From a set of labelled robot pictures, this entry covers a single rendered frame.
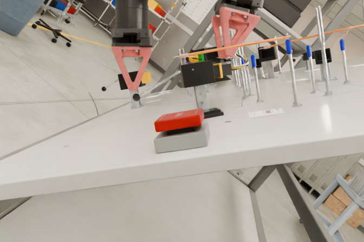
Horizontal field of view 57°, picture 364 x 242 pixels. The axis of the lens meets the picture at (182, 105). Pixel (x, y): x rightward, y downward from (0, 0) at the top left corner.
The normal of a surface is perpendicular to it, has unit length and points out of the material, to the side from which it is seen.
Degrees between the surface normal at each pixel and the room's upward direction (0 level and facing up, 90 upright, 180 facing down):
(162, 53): 90
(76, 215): 0
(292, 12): 90
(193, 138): 90
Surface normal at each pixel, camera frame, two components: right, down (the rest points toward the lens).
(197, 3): -0.24, 0.04
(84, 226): 0.59, -0.79
